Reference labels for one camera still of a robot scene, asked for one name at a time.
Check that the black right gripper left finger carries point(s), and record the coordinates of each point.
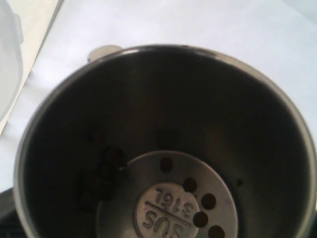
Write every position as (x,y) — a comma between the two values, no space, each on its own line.
(9,222)

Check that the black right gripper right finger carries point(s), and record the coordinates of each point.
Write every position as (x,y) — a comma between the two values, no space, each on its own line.
(312,224)

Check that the steel mug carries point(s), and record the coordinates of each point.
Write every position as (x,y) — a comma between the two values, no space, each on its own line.
(228,115)

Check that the translucent plastic pitcher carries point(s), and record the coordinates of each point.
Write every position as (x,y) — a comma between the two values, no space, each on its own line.
(11,63)

